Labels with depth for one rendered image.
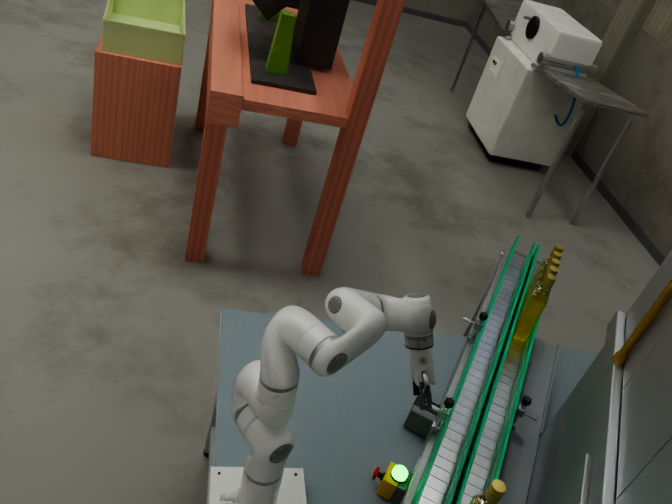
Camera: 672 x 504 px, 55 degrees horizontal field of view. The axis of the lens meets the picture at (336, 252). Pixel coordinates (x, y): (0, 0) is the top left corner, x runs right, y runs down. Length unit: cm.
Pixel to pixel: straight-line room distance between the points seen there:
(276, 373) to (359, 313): 21
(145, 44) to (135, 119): 48
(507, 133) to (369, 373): 390
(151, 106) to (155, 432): 219
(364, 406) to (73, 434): 126
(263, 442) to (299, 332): 30
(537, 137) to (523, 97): 43
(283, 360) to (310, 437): 67
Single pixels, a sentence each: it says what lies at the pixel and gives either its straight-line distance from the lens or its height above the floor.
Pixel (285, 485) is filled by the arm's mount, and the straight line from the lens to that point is 180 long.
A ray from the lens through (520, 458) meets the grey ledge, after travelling 204.
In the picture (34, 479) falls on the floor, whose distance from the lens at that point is 275.
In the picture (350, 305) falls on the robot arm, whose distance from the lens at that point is 135.
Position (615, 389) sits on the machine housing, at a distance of 158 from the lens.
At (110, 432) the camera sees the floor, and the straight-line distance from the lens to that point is 285.
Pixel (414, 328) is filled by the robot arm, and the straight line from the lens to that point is 152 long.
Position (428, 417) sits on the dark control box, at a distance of 206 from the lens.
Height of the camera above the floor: 228
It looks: 35 degrees down
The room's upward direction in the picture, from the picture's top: 18 degrees clockwise
